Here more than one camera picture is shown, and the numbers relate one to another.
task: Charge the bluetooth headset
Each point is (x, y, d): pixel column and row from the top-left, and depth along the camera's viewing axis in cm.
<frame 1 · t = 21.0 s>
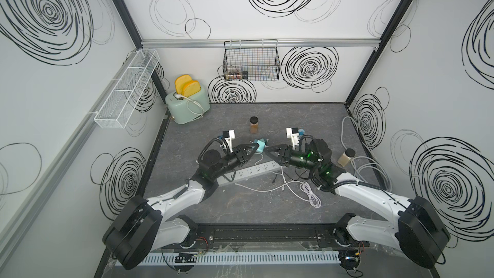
left hand: (258, 148, 71), fingers open
right hand: (267, 151, 69), fingers open
mint green toaster: (184, 109, 103), point 13 cm above the table
front yellow toast slice: (191, 87, 103), point 20 cm above the table
rear yellow toast slice: (181, 81, 105), point 22 cm above the table
brown spice bottle black lid: (254, 125, 103), point 8 cm above the table
light blue earbud case: (301, 131, 107), point 2 cm above the table
white power strip: (246, 172, 91), point 3 cm above the table
clear jar black lid: (348, 154, 90), point 9 cm above the table

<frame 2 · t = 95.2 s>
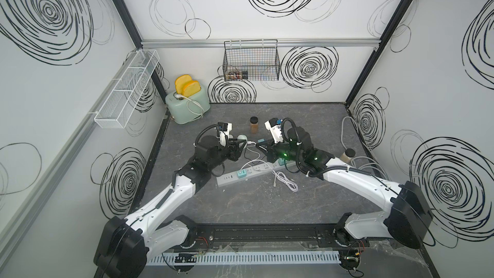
left hand: (243, 141, 77), fingers open
right hand: (258, 144, 74), fingers closed
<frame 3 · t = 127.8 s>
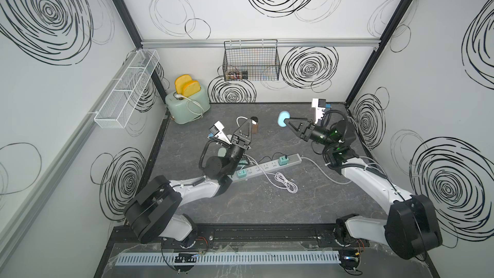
left hand: (252, 122, 64), fingers closed
right hand: (288, 121, 68), fingers open
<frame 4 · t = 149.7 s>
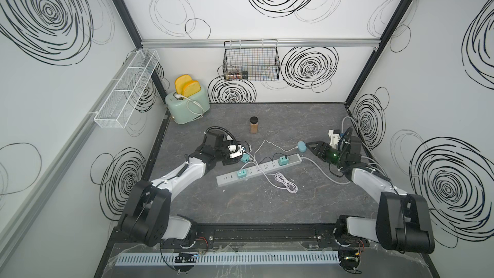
left hand: (237, 146, 87), fingers open
right hand: (312, 146, 86), fingers open
